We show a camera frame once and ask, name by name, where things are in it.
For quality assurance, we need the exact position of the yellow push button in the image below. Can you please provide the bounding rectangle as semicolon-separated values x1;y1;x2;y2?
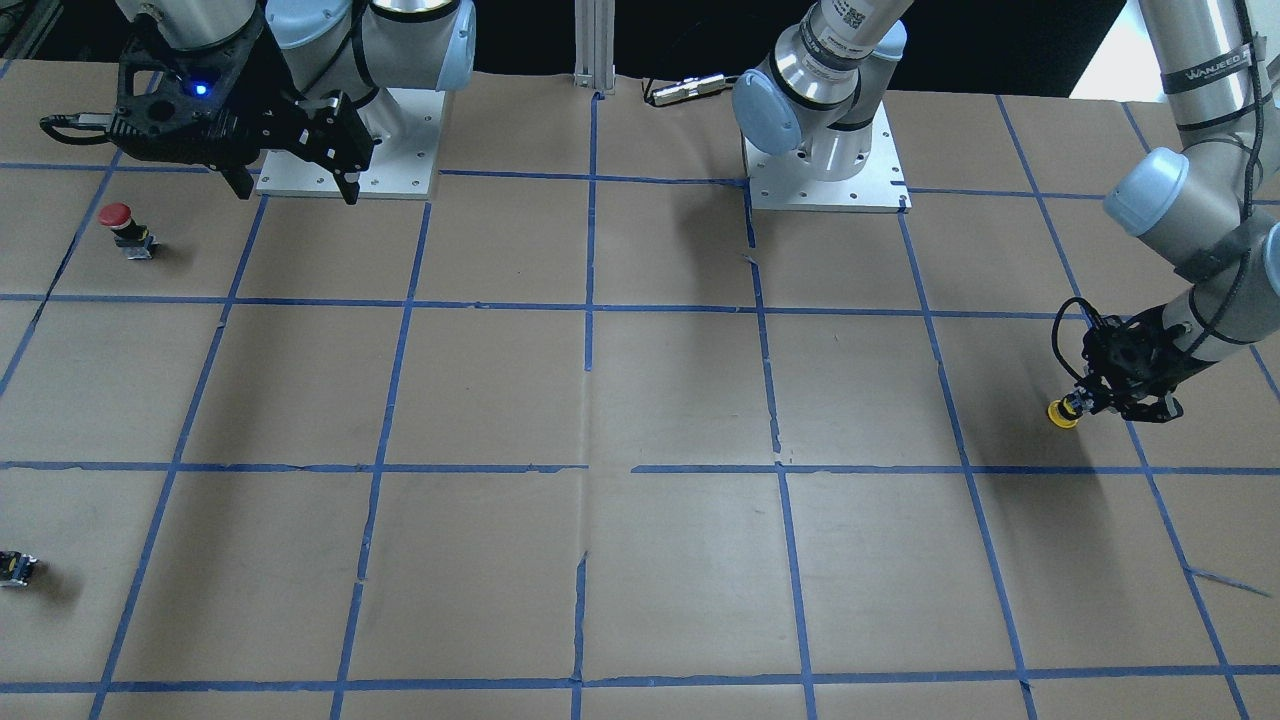
1046;389;1094;430

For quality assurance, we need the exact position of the red push button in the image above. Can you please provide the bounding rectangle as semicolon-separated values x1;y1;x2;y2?
96;202;156;261

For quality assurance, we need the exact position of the small black contact block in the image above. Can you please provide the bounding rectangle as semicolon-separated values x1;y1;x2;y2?
1;550;41;588

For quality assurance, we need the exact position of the aluminium frame post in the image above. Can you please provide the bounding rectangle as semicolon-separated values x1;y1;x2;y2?
573;0;616;96

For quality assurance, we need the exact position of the silver cable connector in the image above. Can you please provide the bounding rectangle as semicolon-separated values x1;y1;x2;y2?
643;73;740;108

